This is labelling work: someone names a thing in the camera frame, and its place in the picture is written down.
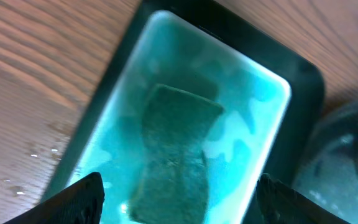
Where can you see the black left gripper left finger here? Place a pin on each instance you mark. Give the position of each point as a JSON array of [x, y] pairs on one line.
[[80, 203]]

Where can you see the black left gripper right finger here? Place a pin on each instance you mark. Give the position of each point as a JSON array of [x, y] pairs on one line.
[[280, 204]]

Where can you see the green scouring sponge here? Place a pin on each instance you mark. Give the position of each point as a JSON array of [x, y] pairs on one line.
[[174, 185]]

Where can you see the round black tray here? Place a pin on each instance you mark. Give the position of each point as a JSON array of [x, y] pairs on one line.
[[328, 173]]

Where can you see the black rectangular water tray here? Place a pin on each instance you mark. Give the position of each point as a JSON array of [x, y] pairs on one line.
[[271, 98]]

